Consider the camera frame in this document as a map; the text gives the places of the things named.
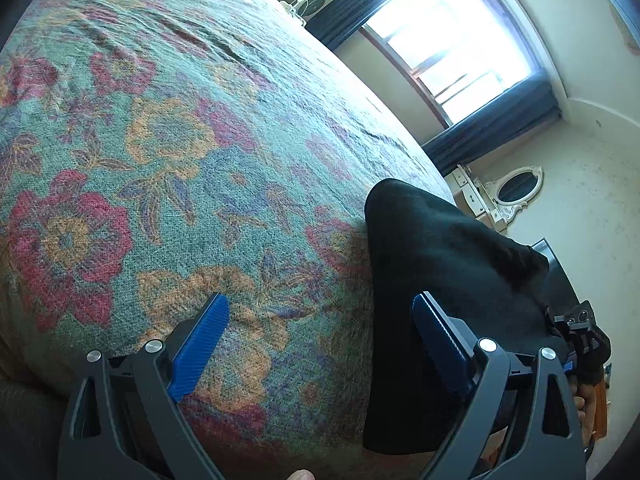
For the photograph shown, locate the person's right hand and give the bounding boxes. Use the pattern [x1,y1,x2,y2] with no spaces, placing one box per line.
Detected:
[571,384,601,435]

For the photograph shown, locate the floral bed blanket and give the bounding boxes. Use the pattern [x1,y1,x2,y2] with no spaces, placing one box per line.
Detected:
[0,0,458,480]

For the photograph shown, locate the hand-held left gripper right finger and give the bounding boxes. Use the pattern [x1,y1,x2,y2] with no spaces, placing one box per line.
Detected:
[412,291,587,480]

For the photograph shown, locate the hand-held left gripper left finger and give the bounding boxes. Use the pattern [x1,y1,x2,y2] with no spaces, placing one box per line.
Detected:
[57,293,231,480]

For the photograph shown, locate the dark blue curtain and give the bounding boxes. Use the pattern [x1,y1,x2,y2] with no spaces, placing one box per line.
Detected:
[305,0,453,52]
[422,77,562,177]

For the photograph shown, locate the window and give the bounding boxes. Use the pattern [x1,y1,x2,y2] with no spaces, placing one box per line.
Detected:
[359,0,547,129]

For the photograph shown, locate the black television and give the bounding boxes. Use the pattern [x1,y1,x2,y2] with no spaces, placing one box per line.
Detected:
[530,237,582,312]

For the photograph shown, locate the white fan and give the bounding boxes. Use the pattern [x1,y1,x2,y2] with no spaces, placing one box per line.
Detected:
[289,0,329,19]

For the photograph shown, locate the black pants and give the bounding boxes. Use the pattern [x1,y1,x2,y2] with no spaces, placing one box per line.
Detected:
[362,178,568,456]

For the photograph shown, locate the oval white framed mirror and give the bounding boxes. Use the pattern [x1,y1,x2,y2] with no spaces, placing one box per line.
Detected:
[482,165,544,224]

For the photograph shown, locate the white vanity table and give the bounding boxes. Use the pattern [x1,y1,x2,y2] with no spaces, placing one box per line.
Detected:
[444,164,507,234]

